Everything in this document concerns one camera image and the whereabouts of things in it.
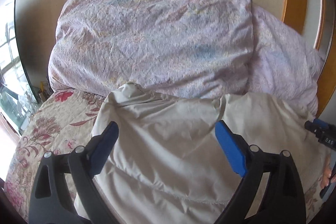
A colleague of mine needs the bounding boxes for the lilac pillow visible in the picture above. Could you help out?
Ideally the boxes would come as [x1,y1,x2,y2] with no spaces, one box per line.
[48,0,253,98]
[246,5,323,115]

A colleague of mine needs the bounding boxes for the floral bed quilt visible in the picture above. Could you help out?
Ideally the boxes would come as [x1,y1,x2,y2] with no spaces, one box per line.
[5,89,105,220]

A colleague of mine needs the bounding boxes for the dark framed wall mirror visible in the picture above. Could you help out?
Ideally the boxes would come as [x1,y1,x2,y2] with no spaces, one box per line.
[1,0,39,135]

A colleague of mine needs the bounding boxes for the person's right hand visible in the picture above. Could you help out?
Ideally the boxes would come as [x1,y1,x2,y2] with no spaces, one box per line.
[320,155,335,189]

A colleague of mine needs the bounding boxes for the right lilac pillow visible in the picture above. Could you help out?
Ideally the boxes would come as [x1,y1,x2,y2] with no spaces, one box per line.
[246,5,323,115]

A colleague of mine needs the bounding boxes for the left lilac pillow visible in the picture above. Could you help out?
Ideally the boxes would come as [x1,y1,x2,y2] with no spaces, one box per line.
[48,0,253,98]

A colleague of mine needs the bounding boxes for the cream white down jacket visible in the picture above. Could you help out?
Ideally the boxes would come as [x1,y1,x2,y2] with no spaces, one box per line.
[91,84,329,223]

